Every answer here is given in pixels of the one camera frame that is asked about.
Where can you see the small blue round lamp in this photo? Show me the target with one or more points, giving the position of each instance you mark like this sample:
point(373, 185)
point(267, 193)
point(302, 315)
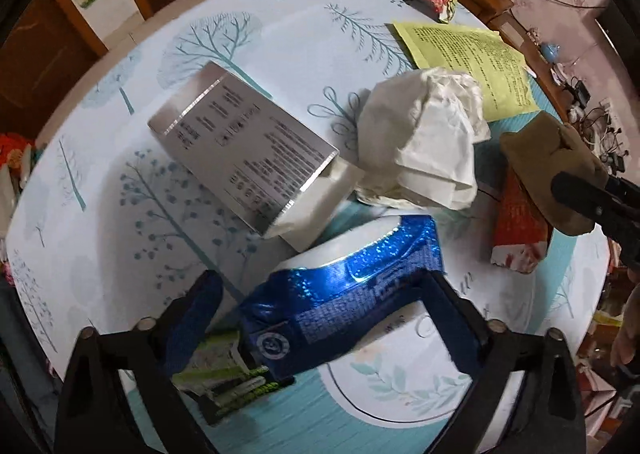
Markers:
point(550, 51)

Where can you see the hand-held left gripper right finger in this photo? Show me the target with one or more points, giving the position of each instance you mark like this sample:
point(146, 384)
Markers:
point(457, 334)

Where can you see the blue snack packet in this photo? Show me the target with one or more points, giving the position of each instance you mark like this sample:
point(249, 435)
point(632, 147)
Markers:
point(340, 314)

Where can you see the yellow-green printed packet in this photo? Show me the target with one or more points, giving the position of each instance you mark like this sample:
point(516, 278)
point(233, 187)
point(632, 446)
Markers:
point(465, 53)

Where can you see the green carton box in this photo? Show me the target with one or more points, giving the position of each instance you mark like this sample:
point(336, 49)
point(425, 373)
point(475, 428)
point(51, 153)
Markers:
point(225, 379)

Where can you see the silver box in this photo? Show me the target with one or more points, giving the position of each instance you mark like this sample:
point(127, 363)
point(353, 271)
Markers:
point(240, 148)

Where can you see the white crumpled paper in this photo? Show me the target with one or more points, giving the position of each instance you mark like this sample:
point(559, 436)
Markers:
point(425, 148)

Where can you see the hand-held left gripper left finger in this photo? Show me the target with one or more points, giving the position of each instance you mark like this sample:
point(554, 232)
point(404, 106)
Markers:
point(200, 314)

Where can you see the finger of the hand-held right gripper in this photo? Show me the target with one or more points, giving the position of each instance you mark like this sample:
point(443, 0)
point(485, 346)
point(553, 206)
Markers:
point(627, 249)
point(585, 199)

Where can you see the small red carton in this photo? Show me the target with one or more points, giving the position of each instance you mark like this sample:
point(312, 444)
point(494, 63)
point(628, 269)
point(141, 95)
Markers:
point(12, 148)

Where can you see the tree print tablecloth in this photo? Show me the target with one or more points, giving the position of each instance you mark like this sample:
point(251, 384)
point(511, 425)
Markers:
point(125, 214)

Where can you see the brown paper bag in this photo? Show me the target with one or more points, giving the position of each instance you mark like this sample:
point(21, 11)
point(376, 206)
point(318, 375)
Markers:
point(545, 153)

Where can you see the red packet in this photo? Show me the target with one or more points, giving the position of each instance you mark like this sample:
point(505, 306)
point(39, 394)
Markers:
point(520, 229)

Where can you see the person's right hand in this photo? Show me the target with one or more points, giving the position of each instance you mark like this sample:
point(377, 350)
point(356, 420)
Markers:
point(627, 341)

